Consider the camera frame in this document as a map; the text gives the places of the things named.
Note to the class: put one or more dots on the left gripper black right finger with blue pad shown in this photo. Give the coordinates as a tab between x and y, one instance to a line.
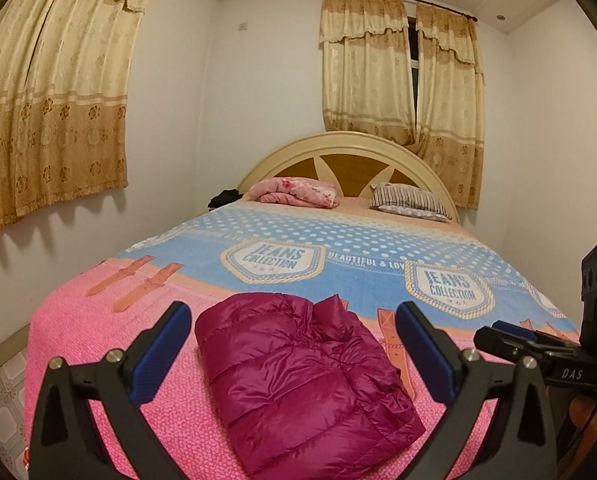
519	441

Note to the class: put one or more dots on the magenta puffer jacket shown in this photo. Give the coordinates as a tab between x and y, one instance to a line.
303	388

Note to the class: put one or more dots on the blue pink patterned bedspread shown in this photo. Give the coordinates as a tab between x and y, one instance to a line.
368	261

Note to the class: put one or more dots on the striped pillow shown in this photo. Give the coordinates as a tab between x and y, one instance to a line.
407	200

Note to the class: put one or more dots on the black cloth beside bed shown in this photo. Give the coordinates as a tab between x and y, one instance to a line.
225	197

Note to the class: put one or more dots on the cream arched wooden headboard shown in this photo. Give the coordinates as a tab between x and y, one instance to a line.
353	162

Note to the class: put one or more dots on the folded pink floral blanket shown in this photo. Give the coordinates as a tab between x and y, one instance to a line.
293	191

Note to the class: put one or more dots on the beige side window curtain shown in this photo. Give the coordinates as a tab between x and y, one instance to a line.
64	71

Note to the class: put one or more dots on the beige curtain behind headboard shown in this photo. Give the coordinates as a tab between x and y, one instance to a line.
418	82

